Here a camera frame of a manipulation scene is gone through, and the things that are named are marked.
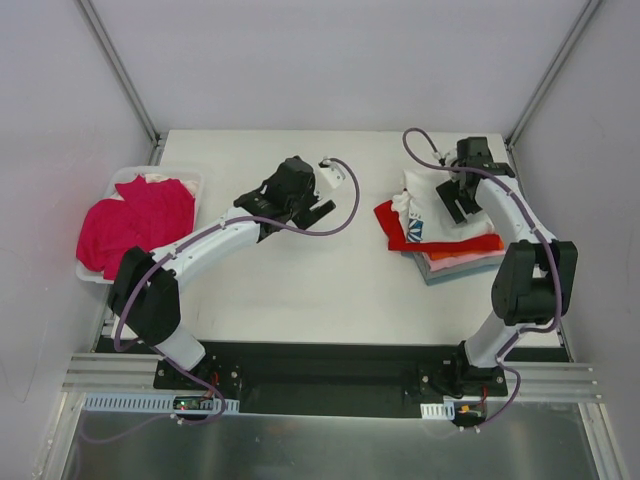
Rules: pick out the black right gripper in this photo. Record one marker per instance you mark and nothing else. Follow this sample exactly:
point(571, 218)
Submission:
point(461, 191)

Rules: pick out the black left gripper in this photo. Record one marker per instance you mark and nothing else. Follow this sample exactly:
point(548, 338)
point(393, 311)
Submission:
point(304, 208)

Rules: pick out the white t-shirt with flower print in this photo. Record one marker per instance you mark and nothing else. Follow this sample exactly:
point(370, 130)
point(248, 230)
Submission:
point(423, 216)

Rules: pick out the orange t-shirt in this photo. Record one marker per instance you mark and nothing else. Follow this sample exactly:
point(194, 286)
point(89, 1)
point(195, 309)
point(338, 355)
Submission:
point(440, 256)

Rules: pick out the red t-shirt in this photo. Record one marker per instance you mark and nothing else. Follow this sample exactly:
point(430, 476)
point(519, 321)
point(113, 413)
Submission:
point(390, 224)

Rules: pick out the grey t-shirt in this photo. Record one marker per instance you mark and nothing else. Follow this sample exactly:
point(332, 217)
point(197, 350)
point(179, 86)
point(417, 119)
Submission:
point(422, 266)

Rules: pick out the pink t-shirt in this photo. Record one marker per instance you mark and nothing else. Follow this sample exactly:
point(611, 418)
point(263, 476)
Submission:
point(468, 259)

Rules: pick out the blue-grey t-shirt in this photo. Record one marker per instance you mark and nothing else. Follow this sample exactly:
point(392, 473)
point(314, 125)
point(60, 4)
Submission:
point(447, 275)

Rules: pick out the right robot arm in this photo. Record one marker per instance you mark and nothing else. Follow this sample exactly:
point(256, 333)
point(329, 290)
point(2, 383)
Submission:
point(533, 285)

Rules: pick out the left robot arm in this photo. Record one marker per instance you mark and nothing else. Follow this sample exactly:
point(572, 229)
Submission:
point(145, 296)

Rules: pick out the white plastic basket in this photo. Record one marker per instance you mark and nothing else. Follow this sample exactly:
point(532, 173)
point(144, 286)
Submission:
point(150, 172)

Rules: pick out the magenta t-shirt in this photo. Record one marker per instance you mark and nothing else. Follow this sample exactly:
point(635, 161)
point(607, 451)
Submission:
point(130, 225)

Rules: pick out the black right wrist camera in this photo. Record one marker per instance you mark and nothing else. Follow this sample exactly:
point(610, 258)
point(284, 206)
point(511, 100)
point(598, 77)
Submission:
point(474, 148)

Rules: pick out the left rear frame post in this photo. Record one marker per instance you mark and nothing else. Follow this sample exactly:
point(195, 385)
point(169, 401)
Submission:
point(98, 30)

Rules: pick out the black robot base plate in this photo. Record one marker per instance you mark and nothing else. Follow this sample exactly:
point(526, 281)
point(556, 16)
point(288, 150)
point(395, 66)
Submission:
point(452, 377)

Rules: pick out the grey aluminium frame post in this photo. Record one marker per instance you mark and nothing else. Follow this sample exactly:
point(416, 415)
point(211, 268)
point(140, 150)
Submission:
point(555, 67)

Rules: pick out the white slotted cable duct right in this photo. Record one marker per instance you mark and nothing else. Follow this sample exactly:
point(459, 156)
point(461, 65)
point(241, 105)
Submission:
point(438, 411)

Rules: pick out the white slotted cable duct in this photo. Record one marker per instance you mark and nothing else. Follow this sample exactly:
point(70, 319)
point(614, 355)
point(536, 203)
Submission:
point(438, 411)
point(151, 403)

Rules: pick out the white slotted cable duct left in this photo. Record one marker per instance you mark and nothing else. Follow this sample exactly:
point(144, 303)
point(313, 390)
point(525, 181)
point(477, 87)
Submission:
point(151, 403)

